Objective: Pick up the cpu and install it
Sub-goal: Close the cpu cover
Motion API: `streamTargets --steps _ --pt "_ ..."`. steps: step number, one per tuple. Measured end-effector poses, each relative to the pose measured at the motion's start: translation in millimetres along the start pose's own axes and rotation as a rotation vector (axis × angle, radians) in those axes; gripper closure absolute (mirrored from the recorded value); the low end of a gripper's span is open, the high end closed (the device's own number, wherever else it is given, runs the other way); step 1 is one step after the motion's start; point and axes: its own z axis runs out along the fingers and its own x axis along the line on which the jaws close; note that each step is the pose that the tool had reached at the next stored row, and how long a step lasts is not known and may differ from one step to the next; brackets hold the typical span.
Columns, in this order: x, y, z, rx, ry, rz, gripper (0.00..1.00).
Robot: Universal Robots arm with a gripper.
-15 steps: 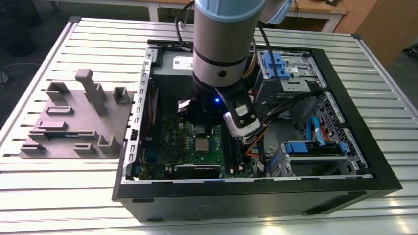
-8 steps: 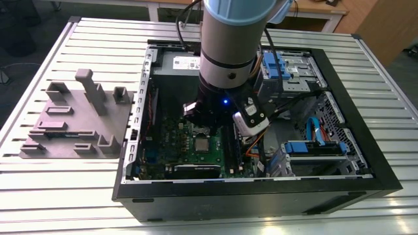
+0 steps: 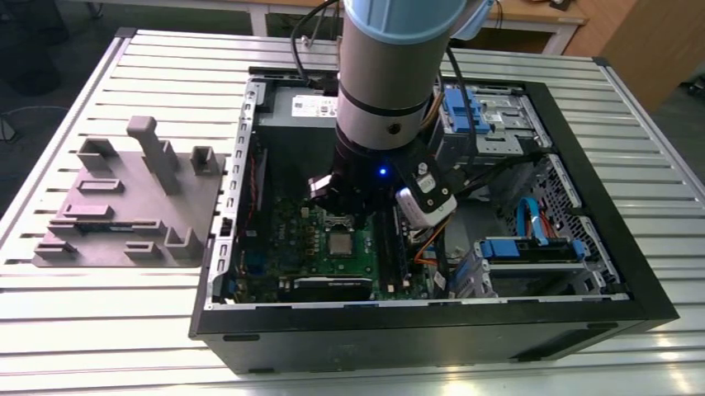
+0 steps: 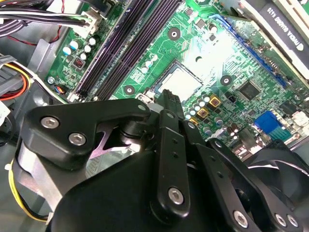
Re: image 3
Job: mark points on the metal disk bay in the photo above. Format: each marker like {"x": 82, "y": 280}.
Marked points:
{"x": 551, "y": 267}

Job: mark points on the hard disk in blue carrier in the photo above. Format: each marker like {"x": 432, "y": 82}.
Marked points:
{"x": 501, "y": 248}

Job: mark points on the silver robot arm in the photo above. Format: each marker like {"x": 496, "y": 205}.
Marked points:
{"x": 385, "y": 82}

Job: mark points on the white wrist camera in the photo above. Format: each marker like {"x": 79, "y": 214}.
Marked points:
{"x": 427, "y": 198}

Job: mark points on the CPU socket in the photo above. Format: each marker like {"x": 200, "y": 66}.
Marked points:
{"x": 326, "y": 245}

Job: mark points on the metal drive cage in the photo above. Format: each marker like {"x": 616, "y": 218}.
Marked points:
{"x": 501, "y": 148}

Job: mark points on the wooden cabinet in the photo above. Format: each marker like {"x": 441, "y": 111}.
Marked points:
{"x": 650, "y": 49}

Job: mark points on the blue expansion slot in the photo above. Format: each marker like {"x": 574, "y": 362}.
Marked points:
{"x": 256, "y": 264}

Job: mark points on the grey parts rack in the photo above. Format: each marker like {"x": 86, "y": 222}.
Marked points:
{"x": 138, "y": 206}

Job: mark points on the black graphics card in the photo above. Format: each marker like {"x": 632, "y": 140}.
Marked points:
{"x": 331, "y": 285}

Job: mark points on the grey power supply unit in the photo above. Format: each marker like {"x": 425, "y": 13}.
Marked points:
{"x": 297, "y": 156}

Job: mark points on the black PC case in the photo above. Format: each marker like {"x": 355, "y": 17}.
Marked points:
{"x": 385, "y": 342}

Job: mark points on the green motherboard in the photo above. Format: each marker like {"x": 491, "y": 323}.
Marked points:
{"x": 292, "y": 247}

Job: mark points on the black RAM slot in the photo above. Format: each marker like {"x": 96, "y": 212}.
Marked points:
{"x": 384, "y": 255}
{"x": 391, "y": 255}
{"x": 400, "y": 255}

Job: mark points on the wooden desk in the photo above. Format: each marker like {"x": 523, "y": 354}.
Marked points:
{"x": 543, "y": 18}

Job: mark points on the silver CPU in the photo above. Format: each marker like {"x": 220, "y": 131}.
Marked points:
{"x": 341, "y": 243}

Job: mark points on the blue plastic drive bracket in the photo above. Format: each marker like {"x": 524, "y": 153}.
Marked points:
{"x": 455, "y": 109}

